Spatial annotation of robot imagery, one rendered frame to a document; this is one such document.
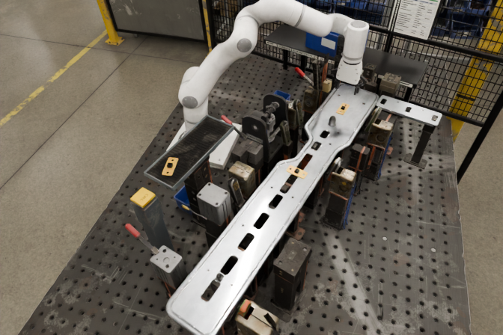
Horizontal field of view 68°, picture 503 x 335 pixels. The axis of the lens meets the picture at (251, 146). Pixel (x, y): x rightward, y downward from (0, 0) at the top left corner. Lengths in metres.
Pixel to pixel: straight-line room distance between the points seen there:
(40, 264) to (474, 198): 2.93
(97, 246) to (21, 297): 1.00
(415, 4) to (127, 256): 1.80
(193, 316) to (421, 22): 1.71
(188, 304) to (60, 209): 1.90
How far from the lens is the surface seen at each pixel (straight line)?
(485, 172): 3.27
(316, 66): 1.77
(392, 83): 1.98
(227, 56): 1.60
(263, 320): 1.17
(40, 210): 3.09
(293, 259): 1.28
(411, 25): 2.17
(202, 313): 1.26
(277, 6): 1.50
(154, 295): 1.65
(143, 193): 1.33
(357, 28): 1.58
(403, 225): 1.84
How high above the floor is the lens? 2.16
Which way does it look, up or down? 45 degrees down
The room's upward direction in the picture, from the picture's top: 3 degrees counter-clockwise
